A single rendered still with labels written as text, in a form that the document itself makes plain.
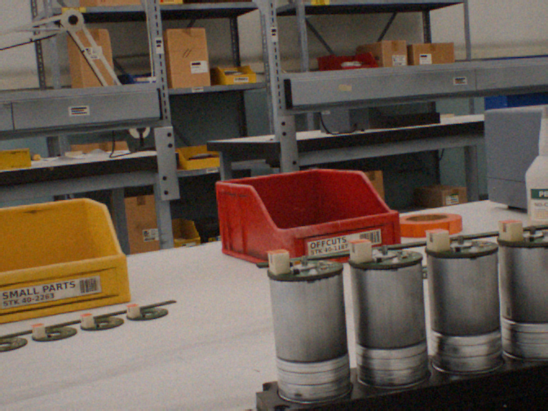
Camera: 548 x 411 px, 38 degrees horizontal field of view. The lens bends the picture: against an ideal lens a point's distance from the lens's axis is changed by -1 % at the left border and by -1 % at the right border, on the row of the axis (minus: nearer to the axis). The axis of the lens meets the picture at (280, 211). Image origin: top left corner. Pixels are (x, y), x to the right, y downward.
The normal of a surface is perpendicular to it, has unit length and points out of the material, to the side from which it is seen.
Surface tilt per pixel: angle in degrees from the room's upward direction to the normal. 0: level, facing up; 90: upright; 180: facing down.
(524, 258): 90
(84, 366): 0
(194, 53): 90
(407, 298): 90
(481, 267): 90
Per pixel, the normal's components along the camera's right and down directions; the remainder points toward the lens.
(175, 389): -0.08, -0.99
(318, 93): 0.43, 0.08
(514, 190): -0.97, 0.11
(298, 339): -0.31, 0.15
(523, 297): -0.54, 0.15
